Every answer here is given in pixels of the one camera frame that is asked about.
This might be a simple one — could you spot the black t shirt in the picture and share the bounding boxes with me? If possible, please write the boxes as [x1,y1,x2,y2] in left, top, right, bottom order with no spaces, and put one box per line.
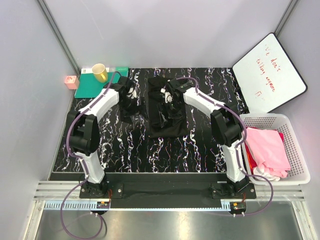
[148,76,188,139]

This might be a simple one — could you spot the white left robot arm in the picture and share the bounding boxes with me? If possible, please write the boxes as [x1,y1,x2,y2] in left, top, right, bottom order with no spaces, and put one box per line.
[66,76,148,198]

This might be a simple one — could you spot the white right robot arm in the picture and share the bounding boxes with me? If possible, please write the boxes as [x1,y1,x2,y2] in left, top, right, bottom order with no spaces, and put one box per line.
[160,77,249,197]

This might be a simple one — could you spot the green book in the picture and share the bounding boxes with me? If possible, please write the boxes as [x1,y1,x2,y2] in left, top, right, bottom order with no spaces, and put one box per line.
[74,67,129,99]

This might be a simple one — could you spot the yellow cup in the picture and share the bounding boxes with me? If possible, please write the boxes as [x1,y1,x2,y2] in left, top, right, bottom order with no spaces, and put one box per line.
[91,63,108,83]

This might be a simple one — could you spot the pink cube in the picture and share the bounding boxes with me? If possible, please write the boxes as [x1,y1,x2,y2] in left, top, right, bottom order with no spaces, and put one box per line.
[64,75,79,90]

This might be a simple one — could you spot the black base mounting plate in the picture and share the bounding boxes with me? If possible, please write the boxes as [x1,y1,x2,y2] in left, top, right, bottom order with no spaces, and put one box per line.
[79,173,257,210]

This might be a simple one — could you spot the whiteboard with red writing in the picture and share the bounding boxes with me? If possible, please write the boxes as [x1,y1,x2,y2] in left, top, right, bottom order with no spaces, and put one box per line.
[232,33,308,113]

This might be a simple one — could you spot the white t shirt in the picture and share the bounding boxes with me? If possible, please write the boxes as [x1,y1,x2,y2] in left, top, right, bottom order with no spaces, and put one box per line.
[252,166,281,182]

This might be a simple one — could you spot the pink t shirt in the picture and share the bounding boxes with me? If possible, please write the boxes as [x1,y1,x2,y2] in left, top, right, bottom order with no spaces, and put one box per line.
[245,127,291,181]

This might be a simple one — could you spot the white plastic laundry basket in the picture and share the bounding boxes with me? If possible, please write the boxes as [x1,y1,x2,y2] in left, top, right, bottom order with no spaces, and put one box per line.
[240,113,311,186]

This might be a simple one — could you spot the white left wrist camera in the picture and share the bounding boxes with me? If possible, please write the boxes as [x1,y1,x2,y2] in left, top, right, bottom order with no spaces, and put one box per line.
[126,87,137,99]

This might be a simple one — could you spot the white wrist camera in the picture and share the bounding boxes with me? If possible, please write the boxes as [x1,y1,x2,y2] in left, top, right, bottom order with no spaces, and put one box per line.
[126,87,137,99]
[160,87,173,103]

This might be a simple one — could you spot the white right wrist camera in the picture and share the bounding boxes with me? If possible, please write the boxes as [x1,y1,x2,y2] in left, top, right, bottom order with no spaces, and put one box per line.
[160,87,173,103]

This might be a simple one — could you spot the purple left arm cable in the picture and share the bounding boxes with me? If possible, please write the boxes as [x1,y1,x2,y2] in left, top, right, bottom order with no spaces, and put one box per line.
[59,71,123,240]

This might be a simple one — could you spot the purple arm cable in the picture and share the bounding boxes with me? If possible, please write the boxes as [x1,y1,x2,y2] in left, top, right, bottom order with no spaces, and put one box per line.
[59,71,123,240]
[176,76,275,217]

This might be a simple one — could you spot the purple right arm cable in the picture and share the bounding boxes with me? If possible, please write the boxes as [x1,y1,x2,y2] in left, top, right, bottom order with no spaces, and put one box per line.
[176,76,275,217]

